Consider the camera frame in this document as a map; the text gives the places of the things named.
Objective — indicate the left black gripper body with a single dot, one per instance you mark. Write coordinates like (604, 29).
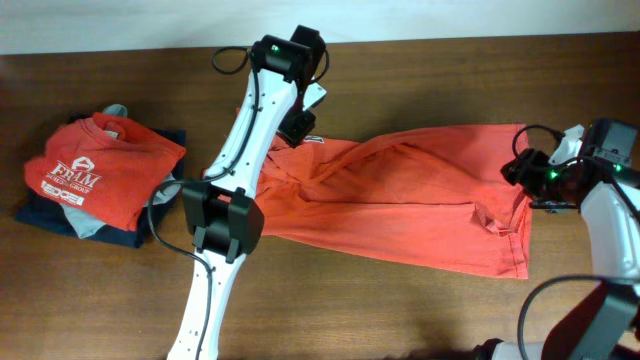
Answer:
(296, 125)

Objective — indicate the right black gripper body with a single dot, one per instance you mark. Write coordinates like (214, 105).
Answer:
(532, 174)

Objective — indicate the plain red t-shirt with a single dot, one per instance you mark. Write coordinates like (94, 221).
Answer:
(432, 197)

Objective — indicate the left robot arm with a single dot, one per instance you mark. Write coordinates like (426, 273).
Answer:
(220, 208)

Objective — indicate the folded red printed t-shirt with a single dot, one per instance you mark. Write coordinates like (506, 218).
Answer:
(104, 165)

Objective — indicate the folded navy blue t-shirt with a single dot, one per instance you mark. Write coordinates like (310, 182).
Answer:
(47, 214)

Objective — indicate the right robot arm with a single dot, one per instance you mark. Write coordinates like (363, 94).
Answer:
(589, 171)

